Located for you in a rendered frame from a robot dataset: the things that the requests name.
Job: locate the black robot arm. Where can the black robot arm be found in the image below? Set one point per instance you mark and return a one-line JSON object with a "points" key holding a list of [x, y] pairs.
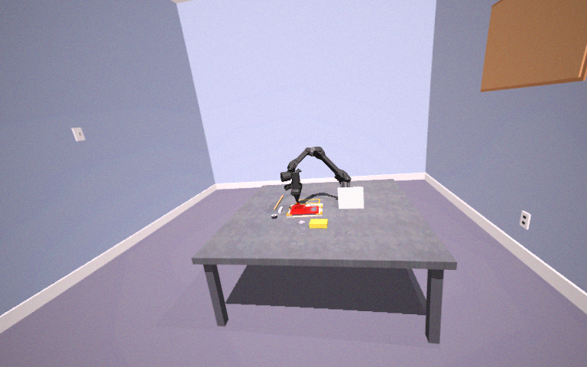
{"points": [[341, 176]]}

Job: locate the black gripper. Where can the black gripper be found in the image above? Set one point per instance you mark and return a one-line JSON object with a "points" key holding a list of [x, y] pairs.
{"points": [[297, 187]]}

